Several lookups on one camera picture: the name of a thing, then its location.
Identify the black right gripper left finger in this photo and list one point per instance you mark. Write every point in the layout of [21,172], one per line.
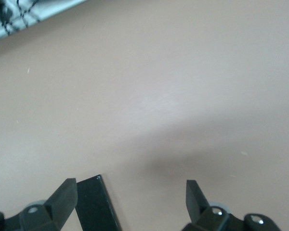
[55,209]

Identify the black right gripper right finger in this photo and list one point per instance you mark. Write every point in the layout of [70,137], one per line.
[202,216]

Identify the black smartphone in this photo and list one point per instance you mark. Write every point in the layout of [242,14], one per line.
[94,207]

